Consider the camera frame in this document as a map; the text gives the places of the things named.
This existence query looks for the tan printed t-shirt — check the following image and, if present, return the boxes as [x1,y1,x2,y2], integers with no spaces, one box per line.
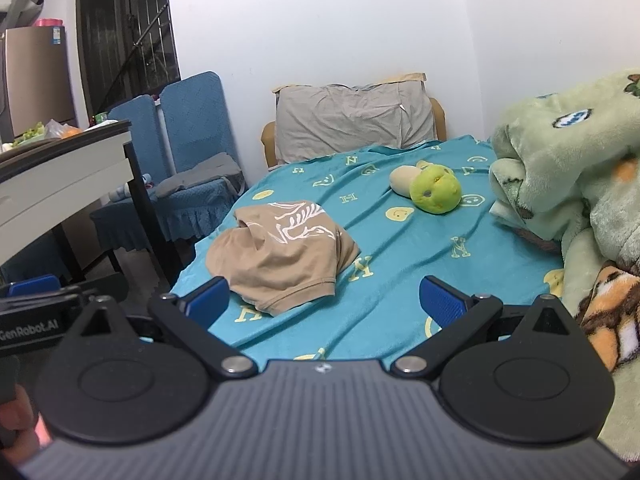
[205,200,360,316]

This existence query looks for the person's left hand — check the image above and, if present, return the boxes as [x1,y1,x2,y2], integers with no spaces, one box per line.
[0,385,51,465]

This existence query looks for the white black dining table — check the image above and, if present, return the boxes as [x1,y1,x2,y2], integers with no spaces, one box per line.
[1,122,182,284]

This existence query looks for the teal patterned bed sheet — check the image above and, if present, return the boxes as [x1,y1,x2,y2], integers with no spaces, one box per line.
[168,133,566,362]

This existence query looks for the white blue plush toy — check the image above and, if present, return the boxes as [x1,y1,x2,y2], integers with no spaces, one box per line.
[108,174,153,203]

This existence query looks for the green beige plush toy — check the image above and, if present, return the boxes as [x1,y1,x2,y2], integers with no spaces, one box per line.
[390,162,462,214]

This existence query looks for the grey folded cloth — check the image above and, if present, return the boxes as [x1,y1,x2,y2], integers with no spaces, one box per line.
[155,152,245,198]

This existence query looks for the food bag on table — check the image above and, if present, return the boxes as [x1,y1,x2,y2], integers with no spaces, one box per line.
[12,119,82,148]

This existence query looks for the light green fleece blanket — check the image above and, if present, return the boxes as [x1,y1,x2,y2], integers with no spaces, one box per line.
[489,68,639,465]

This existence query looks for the near blue covered chair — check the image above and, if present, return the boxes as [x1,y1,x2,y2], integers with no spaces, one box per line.
[153,72,244,240]

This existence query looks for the wooden bed headboard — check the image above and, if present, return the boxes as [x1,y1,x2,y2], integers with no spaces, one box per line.
[260,72,448,170]

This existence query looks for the brown refrigerator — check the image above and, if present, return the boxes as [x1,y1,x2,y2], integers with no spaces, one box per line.
[1,26,77,143]

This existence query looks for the grey pillow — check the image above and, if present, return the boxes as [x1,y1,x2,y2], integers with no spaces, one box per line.
[273,73,437,164]

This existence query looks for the pink container on fridge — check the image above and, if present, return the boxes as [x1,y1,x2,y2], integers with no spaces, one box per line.
[34,18,64,27]

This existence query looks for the dark window frame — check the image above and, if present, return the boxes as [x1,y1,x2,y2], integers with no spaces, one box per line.
[75,0,181,117]

